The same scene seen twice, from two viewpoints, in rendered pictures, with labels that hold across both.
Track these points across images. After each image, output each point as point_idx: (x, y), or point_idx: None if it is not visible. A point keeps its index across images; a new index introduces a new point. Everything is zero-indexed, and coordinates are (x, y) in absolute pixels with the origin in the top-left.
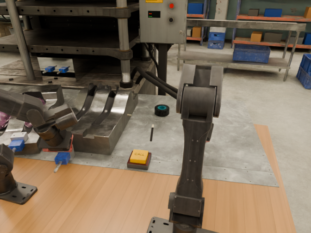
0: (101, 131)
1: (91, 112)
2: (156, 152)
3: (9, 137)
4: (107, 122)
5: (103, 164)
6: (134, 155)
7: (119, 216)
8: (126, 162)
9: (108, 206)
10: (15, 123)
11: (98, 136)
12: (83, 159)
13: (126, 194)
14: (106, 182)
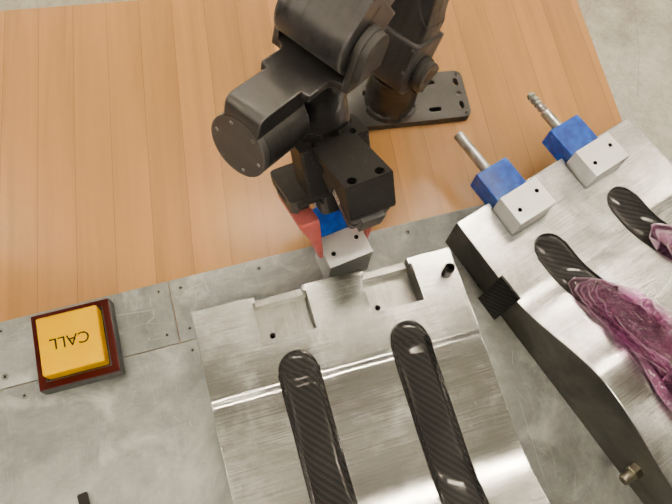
0: (245, 336)
1: (406, 473)
2: (34, 425)
3: (568, 204)
4: (267, 417)
5: (200, 282)
6: (85, 326)
7: (57, 148)
8: (130, 326)
9: (99, 160)
10: (639, 265)
11: (232, 302)
12: (281, 279)
13: (69, 208)
14: (148, 225)
